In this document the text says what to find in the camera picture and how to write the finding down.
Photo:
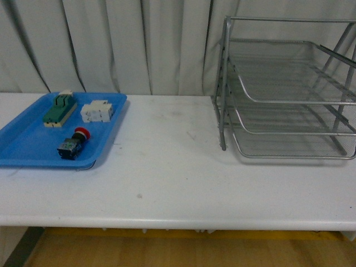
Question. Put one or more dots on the silver mesh three-tier rack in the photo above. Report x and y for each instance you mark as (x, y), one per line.
(285, 99)

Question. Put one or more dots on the red emergency stop button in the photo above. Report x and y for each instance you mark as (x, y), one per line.
(71, 147)

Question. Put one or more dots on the blue plastic tray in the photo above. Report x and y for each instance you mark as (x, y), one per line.
(26, 142)

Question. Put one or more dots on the white curtain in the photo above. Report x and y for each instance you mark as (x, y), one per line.
(133, 47)

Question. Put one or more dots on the white circuit breaker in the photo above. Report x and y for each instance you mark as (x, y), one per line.
(97, 111)

